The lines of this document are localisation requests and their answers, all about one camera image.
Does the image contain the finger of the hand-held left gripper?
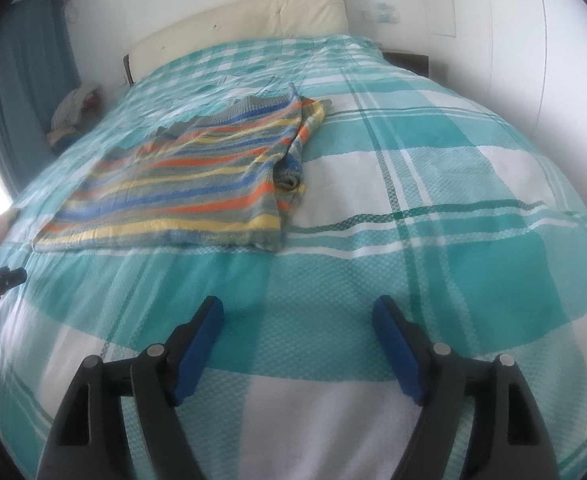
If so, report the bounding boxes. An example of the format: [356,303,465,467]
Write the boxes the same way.
[0,267,28,307]

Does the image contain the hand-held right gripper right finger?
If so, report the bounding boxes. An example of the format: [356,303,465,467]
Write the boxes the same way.
[372,295,560,480]

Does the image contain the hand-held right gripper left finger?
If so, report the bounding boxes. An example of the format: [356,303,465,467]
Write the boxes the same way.
[35,296,225,480]

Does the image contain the striped knit sweater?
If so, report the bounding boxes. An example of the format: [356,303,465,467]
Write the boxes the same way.
[32,81,334,254]

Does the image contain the pile of light clothes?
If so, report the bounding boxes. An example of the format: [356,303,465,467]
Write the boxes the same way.
[47,85,107,150]

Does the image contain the teal checked blanket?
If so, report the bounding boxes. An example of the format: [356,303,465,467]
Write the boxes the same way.
[0,35,587,480]

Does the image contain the teal curtain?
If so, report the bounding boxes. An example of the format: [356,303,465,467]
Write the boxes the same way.
[0,0,82,196]

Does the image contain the dark wooden nightstand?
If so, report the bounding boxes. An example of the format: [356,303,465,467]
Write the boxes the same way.
[381,50,432,79]

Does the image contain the white wardrobe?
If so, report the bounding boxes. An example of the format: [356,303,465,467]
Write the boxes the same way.
[426,0,587,201]

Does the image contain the cream padded headboard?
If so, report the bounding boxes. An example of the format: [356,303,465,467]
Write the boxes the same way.
[122,0,351,87]

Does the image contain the white wall switches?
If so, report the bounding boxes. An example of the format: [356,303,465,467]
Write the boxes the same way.
[363,2,402,25]

